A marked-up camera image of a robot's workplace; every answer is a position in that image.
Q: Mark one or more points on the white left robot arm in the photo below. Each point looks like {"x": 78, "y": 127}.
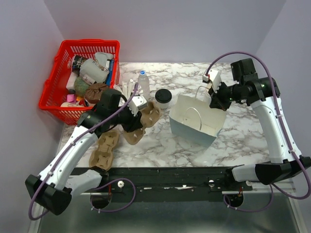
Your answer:
{"x": 52, "y": 189}

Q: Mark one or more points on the light blue paper bag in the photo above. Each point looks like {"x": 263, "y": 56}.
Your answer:
{"x": 194, "y": 120}

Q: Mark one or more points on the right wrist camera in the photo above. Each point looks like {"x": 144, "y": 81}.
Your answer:
{"x": 213, "y": 77}

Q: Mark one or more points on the black cup lid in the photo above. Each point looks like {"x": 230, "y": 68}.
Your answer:
{"x": 163, "y": 95}

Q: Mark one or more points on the white plastic pouch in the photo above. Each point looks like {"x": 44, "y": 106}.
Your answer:
{"x": 92, "y": 72}

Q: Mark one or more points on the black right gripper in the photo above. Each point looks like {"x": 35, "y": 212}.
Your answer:
{"x": 216, "y": 101}

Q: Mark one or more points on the brown cardboard cup carrier stack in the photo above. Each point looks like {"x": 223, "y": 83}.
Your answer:
{"x": 102, "y": 157}

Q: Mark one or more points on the red plastic shopping basket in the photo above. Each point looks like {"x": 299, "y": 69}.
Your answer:
{"x": 63, "y": 92}

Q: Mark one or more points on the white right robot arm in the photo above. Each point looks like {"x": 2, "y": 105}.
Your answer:
{"x": 263, "y": 95}

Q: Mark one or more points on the brown round chocolate cake box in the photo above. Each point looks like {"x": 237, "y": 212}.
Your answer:
{"x": 94, "y": 92}

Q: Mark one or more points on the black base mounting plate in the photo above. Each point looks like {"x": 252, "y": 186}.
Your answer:
{"x": 167, "y": 184}

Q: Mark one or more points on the clear water bottle blue cap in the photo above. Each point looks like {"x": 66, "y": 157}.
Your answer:
{"x": 144, "y": 83}

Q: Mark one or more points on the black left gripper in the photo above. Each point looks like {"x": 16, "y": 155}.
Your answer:
{"x": 135, "y": 123}

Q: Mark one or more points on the white paper cup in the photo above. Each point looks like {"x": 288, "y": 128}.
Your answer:
{"x": 163, "y": 105}

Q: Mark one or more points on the green round sponge ball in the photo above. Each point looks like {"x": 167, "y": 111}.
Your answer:
{"x": 80, "y": 86}

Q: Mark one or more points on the dark printed can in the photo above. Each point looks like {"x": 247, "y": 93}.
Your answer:
{"x": 76, "y": 63}

